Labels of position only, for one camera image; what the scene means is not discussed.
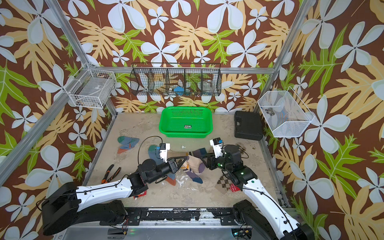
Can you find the cream purple striped sock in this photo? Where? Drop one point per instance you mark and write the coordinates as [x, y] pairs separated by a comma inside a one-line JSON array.
[[194, 161], [195, 178]]

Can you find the black plastic tool case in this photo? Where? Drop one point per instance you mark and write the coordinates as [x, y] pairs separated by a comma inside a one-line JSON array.
[[248, 125]]

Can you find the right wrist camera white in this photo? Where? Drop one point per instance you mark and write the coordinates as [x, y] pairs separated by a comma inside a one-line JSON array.
[[217, 145]]

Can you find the black wire shelf basket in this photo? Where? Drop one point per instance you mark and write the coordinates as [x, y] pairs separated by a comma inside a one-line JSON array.
[[195, 79]]

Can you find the green plastic basket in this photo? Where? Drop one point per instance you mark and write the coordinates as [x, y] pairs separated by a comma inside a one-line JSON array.
[[173, 120]]

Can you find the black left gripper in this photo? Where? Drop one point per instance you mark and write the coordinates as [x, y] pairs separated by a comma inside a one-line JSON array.
[[172, 165]]

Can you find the white wire basket left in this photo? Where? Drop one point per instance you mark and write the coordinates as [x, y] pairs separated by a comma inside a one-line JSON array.
[[92, 87]]

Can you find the red christmas sock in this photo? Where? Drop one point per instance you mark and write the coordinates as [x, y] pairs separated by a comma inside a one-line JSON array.
[[140, 195], [234, 188]]

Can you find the white mesh basket right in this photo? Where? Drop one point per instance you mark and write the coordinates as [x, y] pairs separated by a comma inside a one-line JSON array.
[[285, 113]]

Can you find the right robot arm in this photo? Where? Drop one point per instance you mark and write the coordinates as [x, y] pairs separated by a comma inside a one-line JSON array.
[[262, 213]]

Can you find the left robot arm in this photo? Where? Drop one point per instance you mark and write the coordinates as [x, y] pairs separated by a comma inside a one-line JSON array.
[[71, 205]]

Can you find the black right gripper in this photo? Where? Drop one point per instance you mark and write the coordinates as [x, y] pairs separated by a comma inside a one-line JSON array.
[[211, 160]]

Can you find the blue green orange sock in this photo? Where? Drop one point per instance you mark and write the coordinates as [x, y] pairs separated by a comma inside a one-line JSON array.
[[153, 152], [126, 143]]

